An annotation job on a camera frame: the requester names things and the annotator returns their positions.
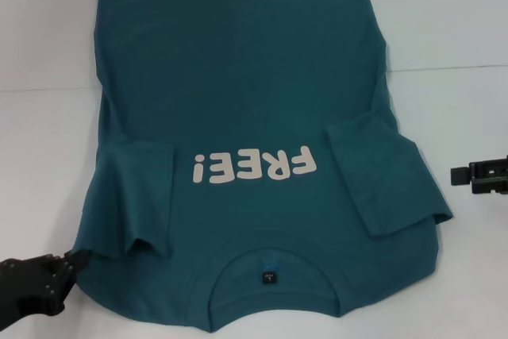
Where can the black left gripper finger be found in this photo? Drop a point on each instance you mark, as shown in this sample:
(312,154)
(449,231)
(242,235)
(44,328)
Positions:
(79,260)
(59,287)

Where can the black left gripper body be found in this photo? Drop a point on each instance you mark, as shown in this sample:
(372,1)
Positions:
(28,279)

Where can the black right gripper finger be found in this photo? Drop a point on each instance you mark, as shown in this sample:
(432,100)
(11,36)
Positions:
(462,175)
(492,187)

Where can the teal t-shirt with FREE print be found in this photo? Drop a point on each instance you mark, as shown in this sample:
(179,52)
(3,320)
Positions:
(258,77)

